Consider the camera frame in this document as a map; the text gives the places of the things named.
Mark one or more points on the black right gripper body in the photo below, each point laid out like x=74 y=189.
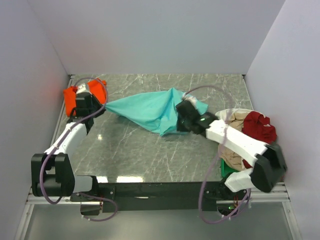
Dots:
x=183 y=125

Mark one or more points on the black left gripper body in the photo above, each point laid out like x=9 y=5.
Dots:
x=96 y=106

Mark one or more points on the teal t-shirt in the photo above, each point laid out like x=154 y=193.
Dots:
x=153 y=111

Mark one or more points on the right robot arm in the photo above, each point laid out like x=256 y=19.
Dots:
x=267 y=162

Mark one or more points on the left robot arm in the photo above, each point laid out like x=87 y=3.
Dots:
x=51 y=171

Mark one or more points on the folded orange t-shirt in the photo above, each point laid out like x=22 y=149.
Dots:
x=96 y=87

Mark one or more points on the white t-shirt in pile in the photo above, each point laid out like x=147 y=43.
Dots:
x=233 y=114

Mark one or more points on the beige t-shirt in pile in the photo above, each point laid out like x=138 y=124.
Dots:
x=232 y=153

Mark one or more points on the green bin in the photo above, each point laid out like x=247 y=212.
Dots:
x=225 y=169

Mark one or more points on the red t-shirt in pile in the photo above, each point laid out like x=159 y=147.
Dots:
x=258 y=126

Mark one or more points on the aluminium rail frame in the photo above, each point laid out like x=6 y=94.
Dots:
x=107 y=178

